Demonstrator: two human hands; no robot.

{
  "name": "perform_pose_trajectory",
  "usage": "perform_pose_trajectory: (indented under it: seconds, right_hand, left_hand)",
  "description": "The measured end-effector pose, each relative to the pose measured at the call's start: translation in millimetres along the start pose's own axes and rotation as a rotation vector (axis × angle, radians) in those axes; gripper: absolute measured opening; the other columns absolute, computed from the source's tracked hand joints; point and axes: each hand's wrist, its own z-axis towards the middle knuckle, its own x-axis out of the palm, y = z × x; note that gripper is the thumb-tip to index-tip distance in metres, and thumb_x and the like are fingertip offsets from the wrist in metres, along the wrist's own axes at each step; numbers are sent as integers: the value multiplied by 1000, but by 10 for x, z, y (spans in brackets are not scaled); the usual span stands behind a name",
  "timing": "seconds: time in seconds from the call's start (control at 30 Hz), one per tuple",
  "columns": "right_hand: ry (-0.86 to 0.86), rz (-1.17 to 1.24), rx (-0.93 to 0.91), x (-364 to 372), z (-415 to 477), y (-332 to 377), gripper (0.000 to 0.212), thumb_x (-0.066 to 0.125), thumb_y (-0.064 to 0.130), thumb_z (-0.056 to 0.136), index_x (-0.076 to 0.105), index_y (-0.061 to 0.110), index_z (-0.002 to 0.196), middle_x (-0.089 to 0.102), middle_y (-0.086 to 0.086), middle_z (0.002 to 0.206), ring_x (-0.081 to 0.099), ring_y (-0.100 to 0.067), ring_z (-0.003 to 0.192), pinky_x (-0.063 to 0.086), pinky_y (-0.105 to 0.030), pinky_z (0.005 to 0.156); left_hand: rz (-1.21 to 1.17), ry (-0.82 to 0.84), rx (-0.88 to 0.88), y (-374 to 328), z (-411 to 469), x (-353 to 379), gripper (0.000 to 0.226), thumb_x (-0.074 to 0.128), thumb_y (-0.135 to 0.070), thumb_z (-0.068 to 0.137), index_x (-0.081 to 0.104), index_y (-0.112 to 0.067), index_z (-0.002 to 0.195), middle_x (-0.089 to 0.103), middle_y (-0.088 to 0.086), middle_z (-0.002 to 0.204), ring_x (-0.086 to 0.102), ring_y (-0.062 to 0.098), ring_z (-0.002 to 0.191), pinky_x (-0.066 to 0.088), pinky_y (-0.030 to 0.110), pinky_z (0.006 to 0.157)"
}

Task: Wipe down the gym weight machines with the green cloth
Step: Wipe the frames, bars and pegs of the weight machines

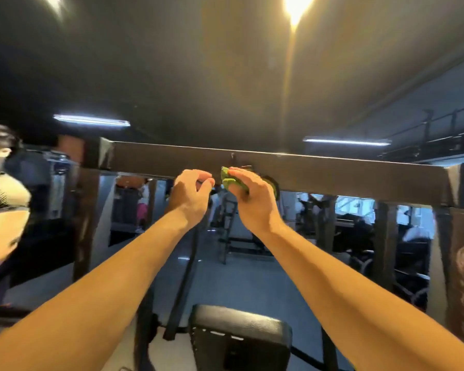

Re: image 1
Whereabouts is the person's right hand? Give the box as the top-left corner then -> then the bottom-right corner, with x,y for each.
226,167 -> 284,238

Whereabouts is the person's left hand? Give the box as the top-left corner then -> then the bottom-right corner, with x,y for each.
165,169 -> 217,230

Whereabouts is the green cleaning cloth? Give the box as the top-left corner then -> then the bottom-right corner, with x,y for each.
220,166 -> 251,195

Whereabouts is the grey steel gym machine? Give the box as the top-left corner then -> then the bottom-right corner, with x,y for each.
57,135 -> 464,371

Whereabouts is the person's left forearm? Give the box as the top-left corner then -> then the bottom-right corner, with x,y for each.
0,208 -> 193,371

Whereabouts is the person's right forearm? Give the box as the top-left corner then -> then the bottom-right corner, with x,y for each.
257,222 -> 464,371

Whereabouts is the fluorescent tube light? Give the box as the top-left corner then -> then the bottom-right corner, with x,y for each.
302,136 -> 392,147
52,113 -> 131,128

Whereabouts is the black padded bench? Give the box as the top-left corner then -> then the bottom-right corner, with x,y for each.
189,303 -> 294,371

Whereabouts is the round ceiling lamp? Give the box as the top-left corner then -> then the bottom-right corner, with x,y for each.
281,0 -> 317,29

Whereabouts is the grey cable machine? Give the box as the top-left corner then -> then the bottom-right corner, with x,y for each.
215,175 -> 284,265

